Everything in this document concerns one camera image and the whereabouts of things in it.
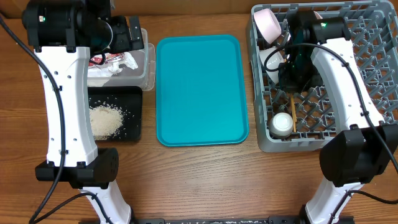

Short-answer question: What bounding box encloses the red snack wrapper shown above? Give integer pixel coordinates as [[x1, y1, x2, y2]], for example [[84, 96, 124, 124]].
[[89, 53, 123, 66]]

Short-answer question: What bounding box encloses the small white bowl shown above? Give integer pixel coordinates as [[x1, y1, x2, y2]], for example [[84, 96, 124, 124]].
[[253, 9, 282, 44]]

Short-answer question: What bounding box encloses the white paper cup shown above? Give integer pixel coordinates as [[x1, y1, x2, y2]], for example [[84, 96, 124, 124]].
[[269, 113, 294, 139]]

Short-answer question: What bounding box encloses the white rice pile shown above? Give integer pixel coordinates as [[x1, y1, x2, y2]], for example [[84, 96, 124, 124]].
[[89, 100, 134, 141]]

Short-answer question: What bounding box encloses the large white plate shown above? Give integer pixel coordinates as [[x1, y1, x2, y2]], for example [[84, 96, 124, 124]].
[[314, 11, 323, 19]]

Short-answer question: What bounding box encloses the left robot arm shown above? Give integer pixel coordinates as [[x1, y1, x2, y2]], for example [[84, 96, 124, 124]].
[[22, 1, 144, 223]]

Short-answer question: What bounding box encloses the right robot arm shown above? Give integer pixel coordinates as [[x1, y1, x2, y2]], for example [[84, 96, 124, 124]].
[[279, 11, 397, 223]]

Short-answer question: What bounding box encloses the grey dishwasher rack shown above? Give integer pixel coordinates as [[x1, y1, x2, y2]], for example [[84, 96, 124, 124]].
[[246, 1, 397, 152]]

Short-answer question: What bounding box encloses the clear plastic bin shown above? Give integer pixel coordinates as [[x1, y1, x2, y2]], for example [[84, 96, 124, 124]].
[[101, 29, 155, 91]]

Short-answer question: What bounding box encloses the black plastic tray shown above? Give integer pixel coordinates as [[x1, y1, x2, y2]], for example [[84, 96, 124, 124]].
[[88, 86, 143, 141]]

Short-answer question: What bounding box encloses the teal serving tray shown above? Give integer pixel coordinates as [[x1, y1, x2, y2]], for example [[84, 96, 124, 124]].
[[155, 34, 249, 147]]

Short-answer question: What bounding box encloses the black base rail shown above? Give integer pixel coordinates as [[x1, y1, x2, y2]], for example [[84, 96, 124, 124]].
[[78, 215, 355, 224]]

